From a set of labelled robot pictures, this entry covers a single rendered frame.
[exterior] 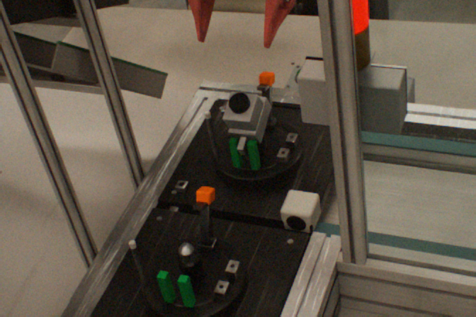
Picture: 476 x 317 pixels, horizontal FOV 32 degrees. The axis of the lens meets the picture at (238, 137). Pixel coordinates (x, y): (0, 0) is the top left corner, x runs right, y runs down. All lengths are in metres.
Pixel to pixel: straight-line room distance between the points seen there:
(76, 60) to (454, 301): 0.61
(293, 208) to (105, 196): 0.40
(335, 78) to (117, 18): 1.04
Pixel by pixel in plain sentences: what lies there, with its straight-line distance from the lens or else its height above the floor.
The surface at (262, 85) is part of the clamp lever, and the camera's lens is 1.25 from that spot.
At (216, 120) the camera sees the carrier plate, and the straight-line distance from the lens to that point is 1.35.
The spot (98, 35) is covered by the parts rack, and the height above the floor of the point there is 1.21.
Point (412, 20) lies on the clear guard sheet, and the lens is 0.86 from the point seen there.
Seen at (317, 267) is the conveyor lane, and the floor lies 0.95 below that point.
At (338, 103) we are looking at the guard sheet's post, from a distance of 0.94.
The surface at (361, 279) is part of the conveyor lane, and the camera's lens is 1.14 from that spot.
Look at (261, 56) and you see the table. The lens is 1.67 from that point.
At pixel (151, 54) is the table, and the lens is 1.75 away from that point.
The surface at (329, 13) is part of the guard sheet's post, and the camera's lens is 0.86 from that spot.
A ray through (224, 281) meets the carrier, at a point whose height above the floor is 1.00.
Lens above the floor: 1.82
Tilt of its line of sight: 40 degrees down
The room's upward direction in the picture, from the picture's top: 11 degrees counter-clockwise
